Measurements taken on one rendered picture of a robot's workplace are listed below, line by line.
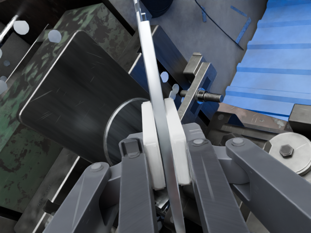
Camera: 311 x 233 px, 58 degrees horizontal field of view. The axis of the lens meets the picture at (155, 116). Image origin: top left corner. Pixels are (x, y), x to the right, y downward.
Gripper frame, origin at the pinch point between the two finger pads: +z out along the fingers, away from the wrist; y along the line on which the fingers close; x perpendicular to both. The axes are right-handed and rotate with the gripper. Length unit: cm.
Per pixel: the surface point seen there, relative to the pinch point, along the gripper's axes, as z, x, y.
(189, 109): 37.4, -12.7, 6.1
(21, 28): 29.4, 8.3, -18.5
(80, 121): 18.8, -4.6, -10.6
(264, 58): 180, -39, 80
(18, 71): 60, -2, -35
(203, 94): 38.5, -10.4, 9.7
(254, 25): 211, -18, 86
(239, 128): 19.6, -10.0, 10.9
